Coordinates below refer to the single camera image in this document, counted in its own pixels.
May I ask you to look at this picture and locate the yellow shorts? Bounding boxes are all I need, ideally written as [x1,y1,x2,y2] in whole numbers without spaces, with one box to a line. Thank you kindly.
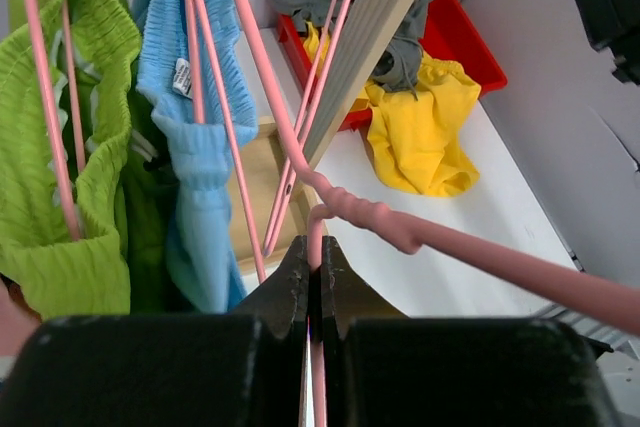
[302,21,484,198]

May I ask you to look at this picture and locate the pink wire hanger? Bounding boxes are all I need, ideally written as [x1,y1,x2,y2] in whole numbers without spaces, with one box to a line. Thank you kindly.
[263,0,351,256]

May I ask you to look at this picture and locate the pink hanger of green shorts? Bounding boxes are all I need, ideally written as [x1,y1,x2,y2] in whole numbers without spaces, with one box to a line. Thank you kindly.
[24,0,86,241]

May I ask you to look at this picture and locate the lime green shorts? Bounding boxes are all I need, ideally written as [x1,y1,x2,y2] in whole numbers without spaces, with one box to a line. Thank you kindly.
[1,0,190,320]

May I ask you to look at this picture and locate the pink shark print shorts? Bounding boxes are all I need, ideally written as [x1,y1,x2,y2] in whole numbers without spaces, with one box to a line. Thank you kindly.
[1,276,42,381]

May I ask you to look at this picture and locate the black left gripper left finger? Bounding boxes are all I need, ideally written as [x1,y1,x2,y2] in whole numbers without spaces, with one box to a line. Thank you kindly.
[1,236,309,426]

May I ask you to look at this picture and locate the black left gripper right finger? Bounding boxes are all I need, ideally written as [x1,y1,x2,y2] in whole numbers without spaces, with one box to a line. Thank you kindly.
[319,236,621,426]

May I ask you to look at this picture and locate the wooden clothes rack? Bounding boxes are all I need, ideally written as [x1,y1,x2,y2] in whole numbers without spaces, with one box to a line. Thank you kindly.
[234,0,413,270]

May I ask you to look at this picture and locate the light blue shorts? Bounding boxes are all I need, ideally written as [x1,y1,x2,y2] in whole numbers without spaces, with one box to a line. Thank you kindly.
[132,0,260,314]

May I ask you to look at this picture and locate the red plastic tray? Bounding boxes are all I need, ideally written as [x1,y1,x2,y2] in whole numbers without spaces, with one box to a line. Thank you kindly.
[277,0,509,132]

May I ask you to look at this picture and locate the pink hanger of grey shorts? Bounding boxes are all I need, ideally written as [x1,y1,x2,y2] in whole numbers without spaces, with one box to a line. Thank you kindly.
[214,0,640,427]

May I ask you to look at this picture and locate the pink hanger of blue shorts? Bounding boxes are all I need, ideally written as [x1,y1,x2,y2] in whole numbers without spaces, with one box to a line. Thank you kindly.
[179,0,269,283]

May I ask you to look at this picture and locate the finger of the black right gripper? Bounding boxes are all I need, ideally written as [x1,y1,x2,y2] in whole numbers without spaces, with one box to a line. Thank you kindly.
[574,0,639,85]

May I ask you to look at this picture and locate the aluminium mounting rail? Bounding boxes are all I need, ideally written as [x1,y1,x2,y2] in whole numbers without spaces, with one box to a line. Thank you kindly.
[535,303,639,360]

